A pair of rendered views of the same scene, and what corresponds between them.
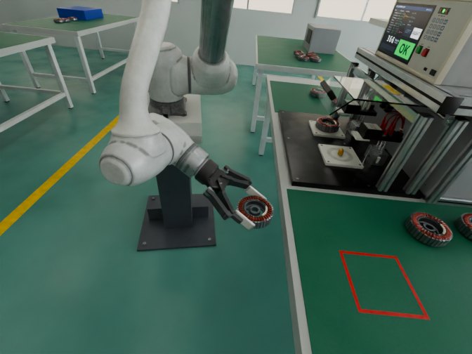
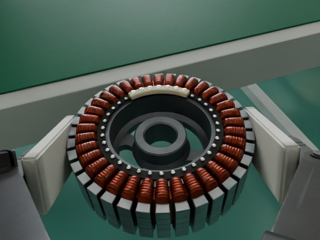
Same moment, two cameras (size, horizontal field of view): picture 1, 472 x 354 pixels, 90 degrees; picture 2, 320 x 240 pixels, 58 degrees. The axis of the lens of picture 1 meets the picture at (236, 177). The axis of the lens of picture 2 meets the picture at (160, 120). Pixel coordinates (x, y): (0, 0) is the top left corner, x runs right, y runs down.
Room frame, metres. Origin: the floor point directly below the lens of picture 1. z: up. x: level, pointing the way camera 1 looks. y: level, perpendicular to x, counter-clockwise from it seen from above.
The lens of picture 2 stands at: (0.54, 0.05, 0.91)
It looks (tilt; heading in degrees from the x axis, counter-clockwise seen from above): 46 degrees down; 253
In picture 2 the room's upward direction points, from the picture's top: 3 degrees counter-clockwise
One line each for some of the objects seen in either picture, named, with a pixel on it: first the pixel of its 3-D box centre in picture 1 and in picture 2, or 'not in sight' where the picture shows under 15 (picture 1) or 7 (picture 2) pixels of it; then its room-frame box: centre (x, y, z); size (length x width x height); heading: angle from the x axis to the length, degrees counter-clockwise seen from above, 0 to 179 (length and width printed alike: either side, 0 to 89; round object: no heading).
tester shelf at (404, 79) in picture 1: (444, 76); not in sight; (0.98, -0.74, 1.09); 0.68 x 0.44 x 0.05; 0
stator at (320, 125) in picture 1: (327, 124); not in sight; (1.10, -0.42, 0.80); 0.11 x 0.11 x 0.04
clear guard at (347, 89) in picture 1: (370, 97); not in sight; (0.83, -0.43, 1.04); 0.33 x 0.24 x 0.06; 90
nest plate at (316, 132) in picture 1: (326, 128); not in sight; (1.10, -0.42, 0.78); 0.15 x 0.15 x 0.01; 0
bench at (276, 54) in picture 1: (292, 81); not in sight; (3.35, -0.63, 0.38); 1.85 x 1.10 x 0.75; 0
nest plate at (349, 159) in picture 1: (339, 155); not in sight; (0.86, -0.42, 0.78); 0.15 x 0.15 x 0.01; 0
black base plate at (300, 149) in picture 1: (333, 145); not in sight; (0.98, -0.44, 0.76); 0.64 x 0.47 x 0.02; 0
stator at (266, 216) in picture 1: (254, 211); (160, 142); (0.50, -0.07, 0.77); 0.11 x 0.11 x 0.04
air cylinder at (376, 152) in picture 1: (376, 154); not in sight; (0.86, -0.57, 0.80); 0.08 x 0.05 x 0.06; 0
